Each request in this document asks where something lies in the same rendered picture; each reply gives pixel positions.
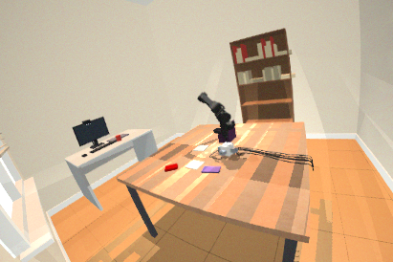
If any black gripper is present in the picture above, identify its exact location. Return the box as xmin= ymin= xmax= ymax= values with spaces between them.
xmin=213 ymin=119 xmax=229 ymax=139

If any red rectangular block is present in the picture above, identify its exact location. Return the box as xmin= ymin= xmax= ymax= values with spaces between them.
xmin=165 ymin=164 xmax=178 ymax=172

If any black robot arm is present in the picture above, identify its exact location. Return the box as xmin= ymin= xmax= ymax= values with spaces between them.
xmin=198 ymin=92 xmax=235 ymax=130

